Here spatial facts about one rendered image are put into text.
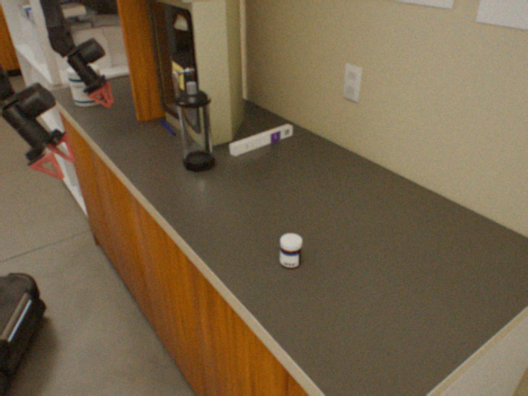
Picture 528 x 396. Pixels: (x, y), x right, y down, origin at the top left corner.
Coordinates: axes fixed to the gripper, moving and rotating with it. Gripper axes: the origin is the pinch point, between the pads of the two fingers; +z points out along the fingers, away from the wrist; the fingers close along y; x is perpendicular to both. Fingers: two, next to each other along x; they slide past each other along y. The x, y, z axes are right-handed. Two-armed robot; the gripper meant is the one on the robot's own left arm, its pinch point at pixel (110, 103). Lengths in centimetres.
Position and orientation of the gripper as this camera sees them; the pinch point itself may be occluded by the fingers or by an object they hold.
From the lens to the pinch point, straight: 172.3
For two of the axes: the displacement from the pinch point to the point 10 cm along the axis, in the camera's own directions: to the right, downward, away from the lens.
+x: -8.8, 4.4, 1.9
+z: 4.8, 7.2, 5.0
